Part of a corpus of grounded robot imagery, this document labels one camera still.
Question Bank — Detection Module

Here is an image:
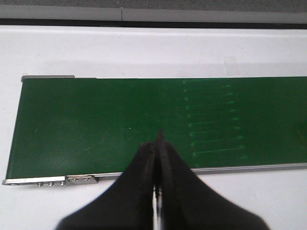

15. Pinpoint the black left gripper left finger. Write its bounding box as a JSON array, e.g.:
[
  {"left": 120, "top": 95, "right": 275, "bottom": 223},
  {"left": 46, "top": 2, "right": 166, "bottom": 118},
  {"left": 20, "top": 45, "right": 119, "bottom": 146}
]
[{"left": 57, "top": 142, "right": 156, "bottom": 230}]

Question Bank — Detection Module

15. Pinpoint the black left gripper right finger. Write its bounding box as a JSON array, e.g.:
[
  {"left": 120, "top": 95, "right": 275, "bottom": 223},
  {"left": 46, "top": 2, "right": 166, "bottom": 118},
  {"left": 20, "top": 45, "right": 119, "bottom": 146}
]
[{"left": 156, "top": 131, "right": 269, "bottom": 230}]

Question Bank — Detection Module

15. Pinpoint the green conveyor belt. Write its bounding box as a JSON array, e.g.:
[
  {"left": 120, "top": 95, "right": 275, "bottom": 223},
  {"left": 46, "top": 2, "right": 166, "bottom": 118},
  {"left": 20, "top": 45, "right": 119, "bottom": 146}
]
[{"left": 4, "top": 77, "right": 307, "bottom": 184}]

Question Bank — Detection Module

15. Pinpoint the clear tape patch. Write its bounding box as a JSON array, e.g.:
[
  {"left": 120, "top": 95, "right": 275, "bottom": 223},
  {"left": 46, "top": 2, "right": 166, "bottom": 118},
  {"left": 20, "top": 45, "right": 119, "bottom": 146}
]
[{"left": 223, "top": 56, "right": 241, "bottom": 77}]

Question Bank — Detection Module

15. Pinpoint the grey stone-top counter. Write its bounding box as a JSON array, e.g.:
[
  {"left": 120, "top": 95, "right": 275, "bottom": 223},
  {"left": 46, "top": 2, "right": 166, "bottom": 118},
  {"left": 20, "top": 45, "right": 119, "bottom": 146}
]
[{"left": 0, "top": 0, "right": 307, "bottom": 24}]

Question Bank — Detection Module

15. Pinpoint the aluminium conveyor frame rail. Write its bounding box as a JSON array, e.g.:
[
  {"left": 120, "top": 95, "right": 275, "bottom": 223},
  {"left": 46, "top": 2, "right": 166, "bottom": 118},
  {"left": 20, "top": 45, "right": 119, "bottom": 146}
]
[{"left": 2, "top": 162, "right": 307, "bottom": 187}]

